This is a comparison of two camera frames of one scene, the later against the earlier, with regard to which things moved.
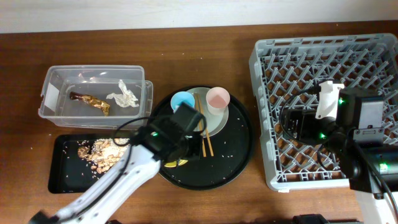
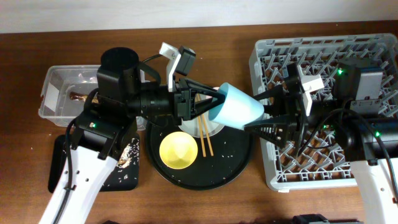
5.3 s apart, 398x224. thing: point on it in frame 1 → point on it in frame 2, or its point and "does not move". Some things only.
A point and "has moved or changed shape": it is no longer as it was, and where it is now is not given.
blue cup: [180, 97] has moved or changed shape
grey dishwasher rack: [367, 65] does not move
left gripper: [195, 133] → [184, 92]
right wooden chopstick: [208, 142] does not move
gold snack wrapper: [94, 102] does not move
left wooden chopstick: [203, 147] does not move
